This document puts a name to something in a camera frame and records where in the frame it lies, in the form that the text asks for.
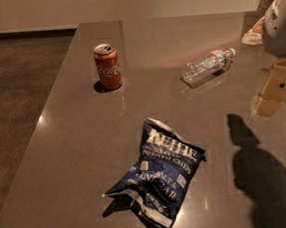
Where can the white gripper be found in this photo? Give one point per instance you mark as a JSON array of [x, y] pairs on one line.
[[281, 29]]

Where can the red coke can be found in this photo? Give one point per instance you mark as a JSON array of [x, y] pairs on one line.
[[108, 66]]

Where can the white and orange snack wrapper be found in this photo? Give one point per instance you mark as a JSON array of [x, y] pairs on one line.
[[254, 35]]

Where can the clear plastic water bottle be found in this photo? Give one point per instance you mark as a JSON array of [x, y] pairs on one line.
[[196, 72]]

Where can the blue Kettle chips bag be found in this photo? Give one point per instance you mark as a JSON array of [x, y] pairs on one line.
[[156, 184]]

